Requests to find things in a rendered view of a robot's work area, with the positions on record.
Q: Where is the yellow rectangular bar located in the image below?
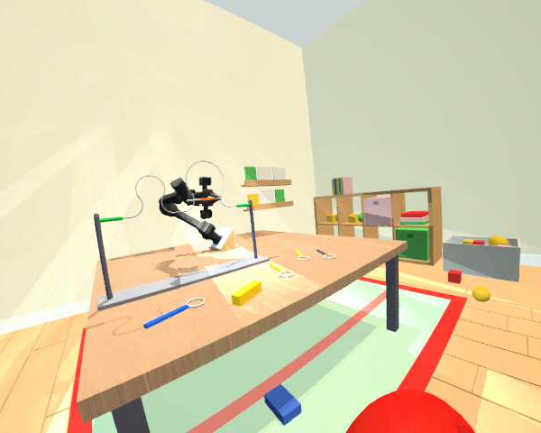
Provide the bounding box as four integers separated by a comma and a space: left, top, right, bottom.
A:
232, 281, 261, 306

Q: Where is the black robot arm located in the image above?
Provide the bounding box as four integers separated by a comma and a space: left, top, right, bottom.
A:
159, 178, 223, 244

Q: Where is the yellow handle with white ring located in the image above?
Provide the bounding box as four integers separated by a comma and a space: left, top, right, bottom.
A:
270, 263, 295, 277
296, 250, 310, 261

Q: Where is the blue rectangular block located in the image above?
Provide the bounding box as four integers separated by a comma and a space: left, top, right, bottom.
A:
264, 384, 302, 426

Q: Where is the white loop with blue handle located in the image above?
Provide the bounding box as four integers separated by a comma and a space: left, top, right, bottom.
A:
143, 298, 206, 329

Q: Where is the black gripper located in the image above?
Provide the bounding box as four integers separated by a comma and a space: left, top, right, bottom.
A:
195, 177, 221, 219

